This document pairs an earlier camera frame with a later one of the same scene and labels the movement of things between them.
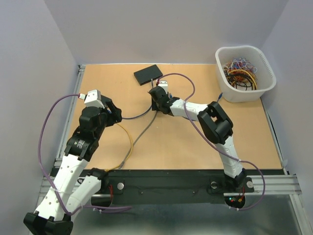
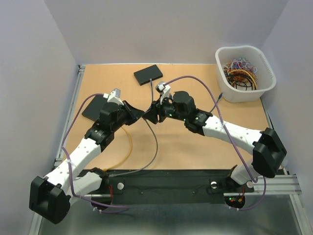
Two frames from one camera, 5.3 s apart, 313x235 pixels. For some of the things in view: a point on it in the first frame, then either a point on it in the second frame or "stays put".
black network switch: [145, 75] stays put
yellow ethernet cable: [130, 153] stays put
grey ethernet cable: [122, 162] -> [150, 162]
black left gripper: [115, 116] -> [134, 114]
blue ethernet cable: [219, 98] stays put
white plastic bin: [244, 73] stays put
